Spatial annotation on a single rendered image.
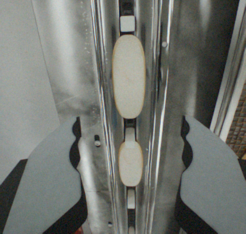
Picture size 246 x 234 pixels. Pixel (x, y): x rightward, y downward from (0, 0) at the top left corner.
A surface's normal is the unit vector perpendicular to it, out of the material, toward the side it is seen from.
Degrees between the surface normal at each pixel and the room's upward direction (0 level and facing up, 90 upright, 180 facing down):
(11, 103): 0
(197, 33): 0
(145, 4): 0
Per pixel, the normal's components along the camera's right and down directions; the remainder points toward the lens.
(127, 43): 0.02, 0.28
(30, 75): -0.04, 0.49
